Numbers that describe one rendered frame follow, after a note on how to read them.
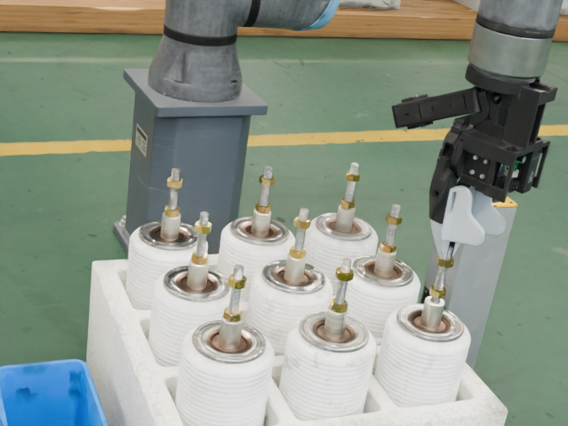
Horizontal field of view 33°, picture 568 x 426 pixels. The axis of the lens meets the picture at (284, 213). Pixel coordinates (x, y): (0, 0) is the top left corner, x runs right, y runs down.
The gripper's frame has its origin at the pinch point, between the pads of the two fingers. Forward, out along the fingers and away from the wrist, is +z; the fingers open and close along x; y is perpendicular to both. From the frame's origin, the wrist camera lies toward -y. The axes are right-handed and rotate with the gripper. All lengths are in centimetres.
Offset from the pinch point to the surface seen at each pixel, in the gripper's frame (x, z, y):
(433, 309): -1.1, 7.4, 1.2
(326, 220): 9.8, 9.6, -22.7
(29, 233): 4, 35, -80
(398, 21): 187, 29, -134
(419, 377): -4.1, 14.0, 3.1
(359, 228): 11.9, 9.7, -18.7
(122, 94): 65, 35, -130
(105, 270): -14.2, 17.0, -38.2
